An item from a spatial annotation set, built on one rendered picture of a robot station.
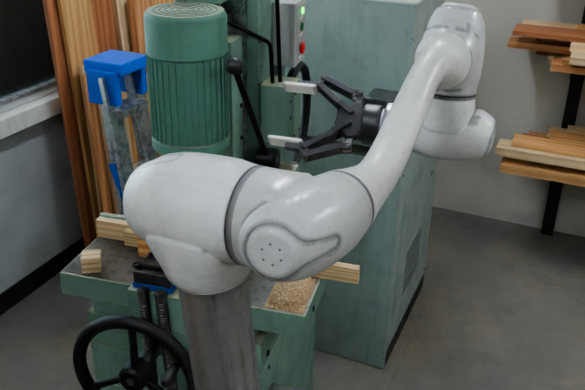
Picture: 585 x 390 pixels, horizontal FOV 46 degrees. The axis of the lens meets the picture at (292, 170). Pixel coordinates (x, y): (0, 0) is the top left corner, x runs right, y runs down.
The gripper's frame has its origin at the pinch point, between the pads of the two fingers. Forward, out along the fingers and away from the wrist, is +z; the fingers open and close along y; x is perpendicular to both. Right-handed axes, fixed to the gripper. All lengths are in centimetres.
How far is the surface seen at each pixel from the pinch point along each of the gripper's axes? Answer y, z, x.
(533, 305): 35, -76, -195
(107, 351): -46, 41, -45
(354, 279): -19.8, -16.1, -37.0
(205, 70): 6.0, 17.7, 3.3
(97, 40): 90, 123, -105
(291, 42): 31.1, 8.1, -17.1
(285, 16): 35.0, 9.6, -12.1
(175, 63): 4.7, 23.1, 6.5
